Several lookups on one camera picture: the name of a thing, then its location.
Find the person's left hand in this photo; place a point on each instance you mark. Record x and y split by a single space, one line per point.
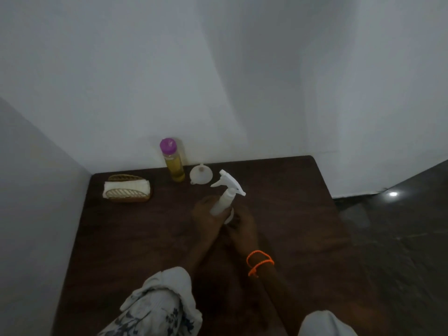
206 220

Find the person's right hand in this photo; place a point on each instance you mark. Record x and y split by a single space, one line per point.
243 230

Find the person's right fingers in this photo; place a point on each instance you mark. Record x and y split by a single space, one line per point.
238 216

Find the person's left fingers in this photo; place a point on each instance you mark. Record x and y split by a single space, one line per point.
204 203

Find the white spray bottle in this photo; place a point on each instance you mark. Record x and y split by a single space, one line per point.
225 195

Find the person's left forearm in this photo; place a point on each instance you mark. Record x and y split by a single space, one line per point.
196 255

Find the person's right forearm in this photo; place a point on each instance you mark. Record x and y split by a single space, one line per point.
283 290

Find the white plastic funnel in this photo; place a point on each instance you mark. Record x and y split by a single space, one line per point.
200 174

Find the orange thread wristband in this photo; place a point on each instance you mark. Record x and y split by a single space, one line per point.
259 263

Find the yellow liquid bottle purple cap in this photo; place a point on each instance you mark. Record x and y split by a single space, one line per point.
173 160

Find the wicker napkin holder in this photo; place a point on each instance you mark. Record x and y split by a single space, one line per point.
127 192

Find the white folded napkins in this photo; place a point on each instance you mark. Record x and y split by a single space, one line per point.
126 187

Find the white floral left sleeve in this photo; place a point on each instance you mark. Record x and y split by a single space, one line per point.
157 304

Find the white right sleeve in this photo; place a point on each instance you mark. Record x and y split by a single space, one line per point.
327 325

